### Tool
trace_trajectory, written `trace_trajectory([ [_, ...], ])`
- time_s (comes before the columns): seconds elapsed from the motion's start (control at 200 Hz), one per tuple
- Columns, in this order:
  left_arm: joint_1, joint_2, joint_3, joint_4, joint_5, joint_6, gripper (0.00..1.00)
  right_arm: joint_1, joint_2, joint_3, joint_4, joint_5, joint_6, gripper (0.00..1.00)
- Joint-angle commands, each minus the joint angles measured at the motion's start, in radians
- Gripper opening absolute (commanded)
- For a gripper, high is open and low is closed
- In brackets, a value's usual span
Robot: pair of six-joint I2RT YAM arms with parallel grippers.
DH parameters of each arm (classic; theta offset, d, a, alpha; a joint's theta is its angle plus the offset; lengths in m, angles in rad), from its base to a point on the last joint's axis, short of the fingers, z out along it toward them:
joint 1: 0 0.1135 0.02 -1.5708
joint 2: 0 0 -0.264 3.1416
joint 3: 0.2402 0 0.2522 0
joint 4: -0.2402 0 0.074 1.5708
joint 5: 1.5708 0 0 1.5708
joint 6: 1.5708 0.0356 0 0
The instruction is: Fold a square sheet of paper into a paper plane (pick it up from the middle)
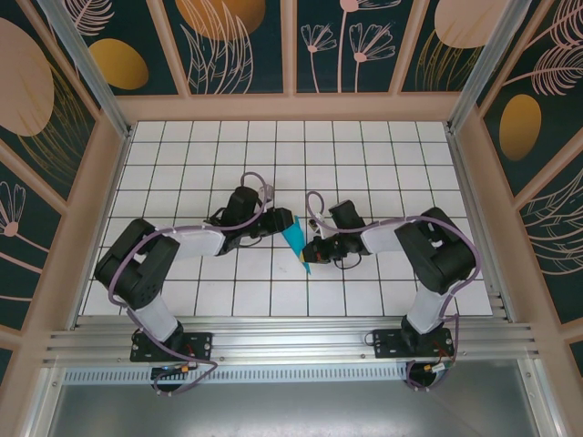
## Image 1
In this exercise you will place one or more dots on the blue paper sheet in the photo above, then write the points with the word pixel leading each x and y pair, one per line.
pixel 293 236

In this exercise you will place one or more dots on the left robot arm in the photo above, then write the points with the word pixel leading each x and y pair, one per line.
pixel 132 268

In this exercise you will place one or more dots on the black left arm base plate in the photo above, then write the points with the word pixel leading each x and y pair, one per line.
pixel 200 343

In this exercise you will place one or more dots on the aluminium mounting rail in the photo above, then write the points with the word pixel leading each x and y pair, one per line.
pixel 291 339

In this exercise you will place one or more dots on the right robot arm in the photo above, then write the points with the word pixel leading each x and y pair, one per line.
pixel 437 255

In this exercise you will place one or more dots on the aluminium side rail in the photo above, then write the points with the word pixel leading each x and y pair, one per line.
pixel 473 218

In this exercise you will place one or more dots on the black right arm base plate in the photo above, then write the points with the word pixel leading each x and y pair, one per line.
pixel 387 346

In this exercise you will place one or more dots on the grey metal panel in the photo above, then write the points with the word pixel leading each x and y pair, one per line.
pixel 291 409

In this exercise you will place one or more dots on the aluminium corner post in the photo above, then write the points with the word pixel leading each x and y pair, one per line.
pixel 483 68
pixel 86 68

